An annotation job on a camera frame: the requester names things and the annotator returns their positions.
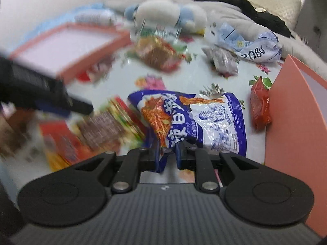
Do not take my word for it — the cream quilted headboard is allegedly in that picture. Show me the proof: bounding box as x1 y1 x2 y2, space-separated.
239 0 302 30

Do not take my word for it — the pink cardboard box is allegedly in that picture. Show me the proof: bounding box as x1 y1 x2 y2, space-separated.
264 54 327 238

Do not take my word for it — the white spray can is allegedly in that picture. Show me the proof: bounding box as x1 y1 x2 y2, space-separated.
74 8 117 25

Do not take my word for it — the black clothes pile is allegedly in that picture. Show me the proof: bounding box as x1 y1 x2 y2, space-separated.
183 0 292 38

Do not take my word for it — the grey duvet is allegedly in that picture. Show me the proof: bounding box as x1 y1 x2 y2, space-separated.
105 0 327 70

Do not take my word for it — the pink cardboard box lid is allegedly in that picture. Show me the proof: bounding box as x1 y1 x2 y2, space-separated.
9 22 132 85

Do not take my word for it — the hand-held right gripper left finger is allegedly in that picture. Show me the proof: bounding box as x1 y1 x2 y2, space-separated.
74 140 164 194

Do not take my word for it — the floral bed sheet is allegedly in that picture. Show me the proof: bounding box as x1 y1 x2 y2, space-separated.
24 2 284 184

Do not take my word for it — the white blue plush toy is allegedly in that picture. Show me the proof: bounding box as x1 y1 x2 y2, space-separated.
124 0 208 35

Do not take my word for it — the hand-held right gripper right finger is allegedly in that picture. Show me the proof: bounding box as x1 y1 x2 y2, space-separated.
175 141 260 194

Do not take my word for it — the blue white plastic bag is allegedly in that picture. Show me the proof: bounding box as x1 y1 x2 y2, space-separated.
204 22 282 62

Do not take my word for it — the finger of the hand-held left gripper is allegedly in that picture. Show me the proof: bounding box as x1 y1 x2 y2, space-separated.
36 96 94 118

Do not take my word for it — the blue white noodle snack bag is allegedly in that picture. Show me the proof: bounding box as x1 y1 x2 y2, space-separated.
128 90 247 173

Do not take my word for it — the pile of snack packets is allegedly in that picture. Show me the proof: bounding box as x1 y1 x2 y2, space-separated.
38 36 273 172

